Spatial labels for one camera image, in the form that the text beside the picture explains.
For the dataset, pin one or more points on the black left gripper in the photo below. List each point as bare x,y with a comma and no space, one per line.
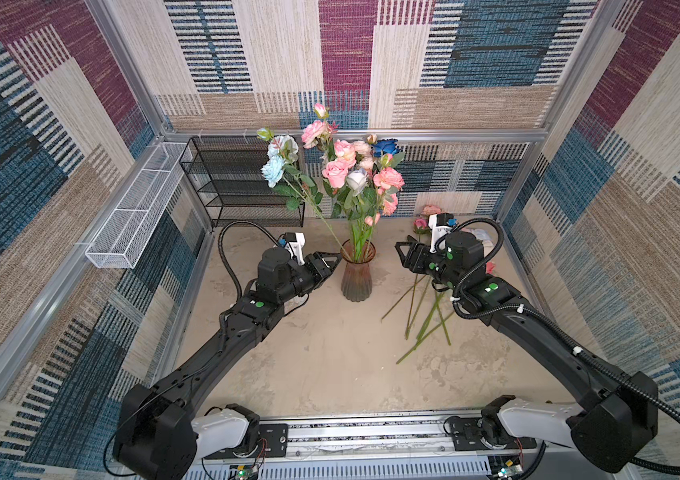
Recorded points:
313,263

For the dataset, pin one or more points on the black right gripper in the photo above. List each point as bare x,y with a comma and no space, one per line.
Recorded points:
419,253

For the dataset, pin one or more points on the pink ribbed glass vase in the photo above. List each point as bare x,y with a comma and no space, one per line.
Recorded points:
357,282

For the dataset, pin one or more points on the pink tulip stem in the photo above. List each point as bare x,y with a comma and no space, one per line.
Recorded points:
369,225

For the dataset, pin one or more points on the white single rose stem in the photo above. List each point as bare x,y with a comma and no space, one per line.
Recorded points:
358,206

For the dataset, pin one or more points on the pink carnation spray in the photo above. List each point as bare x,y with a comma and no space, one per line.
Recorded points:
384,184

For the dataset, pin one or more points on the white blue rose spray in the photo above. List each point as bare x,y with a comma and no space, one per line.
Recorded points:
284,176

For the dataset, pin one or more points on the pink rose stem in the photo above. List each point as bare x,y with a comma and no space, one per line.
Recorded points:
334,178

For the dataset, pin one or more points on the cream white rose stem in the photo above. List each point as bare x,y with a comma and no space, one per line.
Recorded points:
367,163

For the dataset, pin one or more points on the blue rose stem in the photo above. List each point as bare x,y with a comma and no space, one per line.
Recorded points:
385,147

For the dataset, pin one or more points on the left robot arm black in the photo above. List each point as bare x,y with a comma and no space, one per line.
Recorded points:
160,432

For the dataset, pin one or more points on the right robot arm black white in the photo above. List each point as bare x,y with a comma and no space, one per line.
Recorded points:
614,415

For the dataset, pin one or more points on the pile of artificial flowers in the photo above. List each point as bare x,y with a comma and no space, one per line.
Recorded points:
436,288

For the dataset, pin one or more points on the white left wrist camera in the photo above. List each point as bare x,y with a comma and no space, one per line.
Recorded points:
294,242

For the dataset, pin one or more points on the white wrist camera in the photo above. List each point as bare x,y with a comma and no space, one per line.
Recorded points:
294,242
440,225

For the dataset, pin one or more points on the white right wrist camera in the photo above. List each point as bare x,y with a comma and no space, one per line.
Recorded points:
440,225

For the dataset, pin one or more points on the black wire mesh shelf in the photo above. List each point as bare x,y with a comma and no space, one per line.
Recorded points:
225,173

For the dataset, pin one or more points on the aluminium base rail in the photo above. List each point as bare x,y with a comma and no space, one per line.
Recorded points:
530,443

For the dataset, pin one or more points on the white wire mesh basket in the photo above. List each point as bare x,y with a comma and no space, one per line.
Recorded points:
121,241

